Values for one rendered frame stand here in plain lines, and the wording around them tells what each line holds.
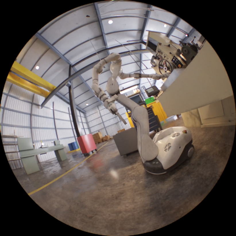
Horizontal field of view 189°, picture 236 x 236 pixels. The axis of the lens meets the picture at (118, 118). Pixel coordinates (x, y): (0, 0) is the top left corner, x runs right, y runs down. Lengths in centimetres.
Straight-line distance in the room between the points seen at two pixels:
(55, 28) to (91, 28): 296
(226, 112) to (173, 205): 127
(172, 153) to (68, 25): 808
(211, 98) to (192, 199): 62
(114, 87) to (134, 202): 114
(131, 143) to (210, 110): 170
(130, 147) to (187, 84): 152
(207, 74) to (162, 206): 70
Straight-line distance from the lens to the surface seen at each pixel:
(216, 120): 155
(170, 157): 70
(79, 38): 805
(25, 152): 404
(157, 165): 73
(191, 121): 184
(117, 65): 107
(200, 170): 84
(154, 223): 65
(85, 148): 336
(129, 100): 77
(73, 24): 761
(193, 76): 22
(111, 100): 58
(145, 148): 72
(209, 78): 21
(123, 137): 154
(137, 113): 69
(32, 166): 394
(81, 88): 1168
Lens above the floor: 64
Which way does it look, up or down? 9 degrees up
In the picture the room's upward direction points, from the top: 22 degrees counter-clockwise
